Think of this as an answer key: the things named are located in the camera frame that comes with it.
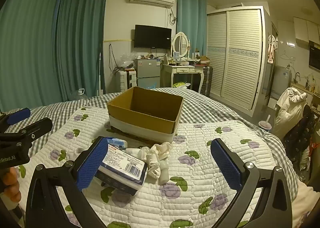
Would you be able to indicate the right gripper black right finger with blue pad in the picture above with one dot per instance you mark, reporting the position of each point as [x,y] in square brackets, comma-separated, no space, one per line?
[273,208]

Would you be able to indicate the purple drink cup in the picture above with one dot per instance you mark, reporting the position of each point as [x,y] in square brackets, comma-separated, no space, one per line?
[265,125]

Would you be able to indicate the cream lace cloth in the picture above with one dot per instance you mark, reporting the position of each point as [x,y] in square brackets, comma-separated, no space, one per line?
[152,156]

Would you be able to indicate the teal curtain left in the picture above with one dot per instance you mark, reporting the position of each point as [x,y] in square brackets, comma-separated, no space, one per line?
[49,50]

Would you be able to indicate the grey washing machine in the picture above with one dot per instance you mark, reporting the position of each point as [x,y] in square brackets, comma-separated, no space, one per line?
[281,81]

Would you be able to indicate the white suitcase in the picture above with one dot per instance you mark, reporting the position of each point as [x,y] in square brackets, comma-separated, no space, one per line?
[126,79]

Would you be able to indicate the dark suitcase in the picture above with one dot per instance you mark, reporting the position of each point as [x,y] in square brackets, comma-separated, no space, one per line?
[207,81]

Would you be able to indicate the white jacket on chair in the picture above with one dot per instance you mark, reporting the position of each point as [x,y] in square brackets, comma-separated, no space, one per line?
[289,111]

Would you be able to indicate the white sock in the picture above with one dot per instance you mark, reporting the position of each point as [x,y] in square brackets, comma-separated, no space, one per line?
[164,176]

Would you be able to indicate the black wall television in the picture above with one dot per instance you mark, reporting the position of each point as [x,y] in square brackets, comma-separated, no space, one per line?
[152,37]

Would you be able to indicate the white dressing table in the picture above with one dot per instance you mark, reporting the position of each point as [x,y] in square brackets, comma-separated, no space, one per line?
[169,71]

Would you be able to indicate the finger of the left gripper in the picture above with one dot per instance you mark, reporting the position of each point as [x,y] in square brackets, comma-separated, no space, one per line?
[34,131]
[10,119]

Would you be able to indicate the small blue tissue pack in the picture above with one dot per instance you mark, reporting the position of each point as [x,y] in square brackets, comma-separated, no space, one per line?
[121,144]

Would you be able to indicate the white floral quilt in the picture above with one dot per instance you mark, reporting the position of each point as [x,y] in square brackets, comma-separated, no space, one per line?
[183,187]

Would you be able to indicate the navy white tissue pack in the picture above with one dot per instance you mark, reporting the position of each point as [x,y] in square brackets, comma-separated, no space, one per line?
[122,171]

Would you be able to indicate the white oval vanity mirror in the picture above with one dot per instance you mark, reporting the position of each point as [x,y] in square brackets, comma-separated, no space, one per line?
[180,45]

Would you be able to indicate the teal curtain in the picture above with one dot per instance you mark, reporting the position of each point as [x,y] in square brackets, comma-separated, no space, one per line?
[192,21]
[49,50]

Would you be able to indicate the white louvred wardrobe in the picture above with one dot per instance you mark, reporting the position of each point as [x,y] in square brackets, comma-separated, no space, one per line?
[236,48]

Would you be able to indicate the person's hand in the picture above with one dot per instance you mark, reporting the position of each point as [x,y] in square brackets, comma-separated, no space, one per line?
[12,187]

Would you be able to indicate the teal curtain right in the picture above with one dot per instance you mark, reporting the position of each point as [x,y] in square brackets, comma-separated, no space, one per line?
[192,21]

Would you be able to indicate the grey mini fridge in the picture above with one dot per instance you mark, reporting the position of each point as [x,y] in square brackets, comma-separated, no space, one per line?
[148,73]

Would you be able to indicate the brown cardboard box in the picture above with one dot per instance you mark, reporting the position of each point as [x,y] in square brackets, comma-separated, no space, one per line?
[149,114]

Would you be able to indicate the grey checked bed sheet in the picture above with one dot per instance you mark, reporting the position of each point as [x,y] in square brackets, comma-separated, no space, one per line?
[197,108]

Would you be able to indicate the clear water jug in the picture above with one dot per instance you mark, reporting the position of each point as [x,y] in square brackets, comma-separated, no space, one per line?
[77,95]

